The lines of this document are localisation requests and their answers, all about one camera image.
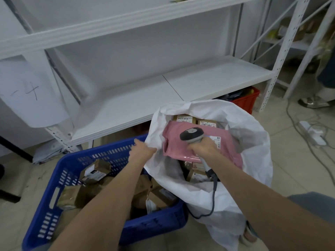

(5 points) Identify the person's right hand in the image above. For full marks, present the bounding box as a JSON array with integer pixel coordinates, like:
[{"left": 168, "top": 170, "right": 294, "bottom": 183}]
[{"left": 188, "top": 136, "right": 223, "bottom": 168}]

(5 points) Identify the person's left hand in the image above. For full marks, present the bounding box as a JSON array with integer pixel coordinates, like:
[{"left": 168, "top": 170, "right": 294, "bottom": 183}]
[{"left": 128, "top": 138, "right": 157, "bottom": 169}]

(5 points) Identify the grey handheld barcode scanner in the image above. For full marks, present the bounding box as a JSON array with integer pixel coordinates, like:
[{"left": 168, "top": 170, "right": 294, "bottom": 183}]
[{"left": 180, "top": 127, "right": 219, "bottom": 182}]

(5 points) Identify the tall brown box handwritten sticker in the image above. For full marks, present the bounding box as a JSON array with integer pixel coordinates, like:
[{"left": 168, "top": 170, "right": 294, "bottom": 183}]
[{"left": 186, "top": 168, "right": 210, "bottom": 184}]

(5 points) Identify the pink mailer bag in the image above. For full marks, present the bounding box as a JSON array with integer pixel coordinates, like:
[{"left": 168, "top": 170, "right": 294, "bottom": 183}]
[{"left": 162, "top": 120, "right": 244, "bottom": 170}]

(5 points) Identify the squat brown box glossy tape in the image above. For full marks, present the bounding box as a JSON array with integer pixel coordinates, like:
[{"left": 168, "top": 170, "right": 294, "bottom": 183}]
[{"left": 171, "top": 114, "right": 197, "bottom": 125}]

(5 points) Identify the white woven sack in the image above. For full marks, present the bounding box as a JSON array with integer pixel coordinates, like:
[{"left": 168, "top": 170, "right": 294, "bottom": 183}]
[{"left": 144, "top": 99, "right": 274, "bottom": 251}]

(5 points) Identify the blue plastic crate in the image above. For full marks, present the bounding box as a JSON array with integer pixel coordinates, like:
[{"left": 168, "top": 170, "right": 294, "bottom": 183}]
[{"left": 21, "top": 134, "right": 189, "bottom": 251}]

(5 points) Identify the pile of parcels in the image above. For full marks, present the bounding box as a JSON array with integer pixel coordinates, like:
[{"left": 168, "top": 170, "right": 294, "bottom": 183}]
[{"left": 56, "top": 159, "right": 179, "bottom": 215}]

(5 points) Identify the person's right forearm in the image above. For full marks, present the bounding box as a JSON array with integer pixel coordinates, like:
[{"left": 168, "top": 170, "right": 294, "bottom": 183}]
[{"left": 212, "top": 159, "right": 335, "bottom": 251}]

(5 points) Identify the person's left forearm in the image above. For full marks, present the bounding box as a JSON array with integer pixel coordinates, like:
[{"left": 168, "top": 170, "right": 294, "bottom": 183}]
[{"left": 48, "top": 159, "right": 150, "bottom": 251}]

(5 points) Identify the grey plastic mailer bag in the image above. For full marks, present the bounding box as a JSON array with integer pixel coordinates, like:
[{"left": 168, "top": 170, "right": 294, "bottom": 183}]
[{"left": 31, "top": 139, "right": 68, "bottom": 165}]

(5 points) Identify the person's sandal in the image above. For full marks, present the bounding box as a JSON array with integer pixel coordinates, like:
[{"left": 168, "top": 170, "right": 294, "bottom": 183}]
[{"left": 239, "top": 221, "right": 260, "bottom": 246}]

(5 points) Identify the white metal shelf rack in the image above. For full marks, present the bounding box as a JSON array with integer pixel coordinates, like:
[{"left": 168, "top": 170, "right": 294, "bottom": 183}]
[
  {"left": 0, "top": 0, "right": 311, "bottom": 153},
  {"left": 240, "top": 0, "right": 335, "bottom": 100}
]

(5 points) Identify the red plastic crate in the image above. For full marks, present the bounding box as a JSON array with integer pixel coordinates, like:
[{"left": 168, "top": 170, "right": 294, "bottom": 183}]
[{"left": 230, "top": 86, "right": 261, "bottom": 115}]

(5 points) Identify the white power strip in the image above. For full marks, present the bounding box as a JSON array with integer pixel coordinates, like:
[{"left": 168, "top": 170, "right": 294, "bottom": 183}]
[{"left": 298, "top": 120, "right": 328, "bottom": 147}]

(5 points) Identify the white power adapter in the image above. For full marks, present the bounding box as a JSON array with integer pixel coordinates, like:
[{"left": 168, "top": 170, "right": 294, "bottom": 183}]
[{"left": 307, "top": 128, "right": 325, "bottom": 138}]

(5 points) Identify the white paper sign sheet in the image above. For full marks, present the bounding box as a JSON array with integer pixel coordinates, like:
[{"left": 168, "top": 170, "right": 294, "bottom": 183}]
[{"left": 0, "top": 56, "right": 69, "bottom": 128}]

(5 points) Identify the black scanner cable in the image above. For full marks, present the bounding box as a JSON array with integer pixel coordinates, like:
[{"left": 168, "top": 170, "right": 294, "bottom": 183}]
[{"left": 187, "top": 177, "right": 219, "bottom": 220}]

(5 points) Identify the grey floor cable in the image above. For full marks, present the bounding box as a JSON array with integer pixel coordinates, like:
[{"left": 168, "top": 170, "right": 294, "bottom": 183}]
[{"left": 285, "top": 100, "right": 335, "bottom": 187}]

